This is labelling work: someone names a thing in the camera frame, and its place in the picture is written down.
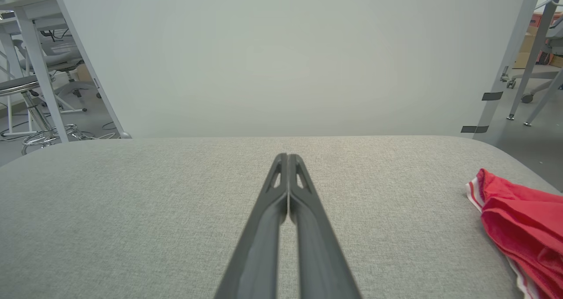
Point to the white partition panel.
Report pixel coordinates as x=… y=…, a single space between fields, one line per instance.
x=286 y=48

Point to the grey upholstered work surface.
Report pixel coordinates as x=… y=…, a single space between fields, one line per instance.
x=132 y=224

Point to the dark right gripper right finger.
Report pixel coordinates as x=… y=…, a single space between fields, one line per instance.
x=319 y=255

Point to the white metal table frame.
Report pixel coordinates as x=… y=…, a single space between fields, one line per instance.
x=534 y=57

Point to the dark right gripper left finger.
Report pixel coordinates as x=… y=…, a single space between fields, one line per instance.
x=259 y=246

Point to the red and white t-shirt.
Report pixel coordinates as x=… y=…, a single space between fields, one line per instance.
x=523 y=220

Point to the grey office chair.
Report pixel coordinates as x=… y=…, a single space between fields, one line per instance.
x=61 y=59
x=550 y=72

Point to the grey partition frame post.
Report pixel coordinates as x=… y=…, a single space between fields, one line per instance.
x=503 y=70

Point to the black tape strip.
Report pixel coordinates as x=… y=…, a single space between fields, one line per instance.
x=475 y=129
x=492 y=96

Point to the white desk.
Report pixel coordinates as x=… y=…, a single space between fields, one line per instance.
x=39 y=70

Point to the brown cardboard box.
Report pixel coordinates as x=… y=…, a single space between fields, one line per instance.
x=523 y=55

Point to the chrome bar stool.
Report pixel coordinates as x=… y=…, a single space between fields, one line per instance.
x=17 y=84

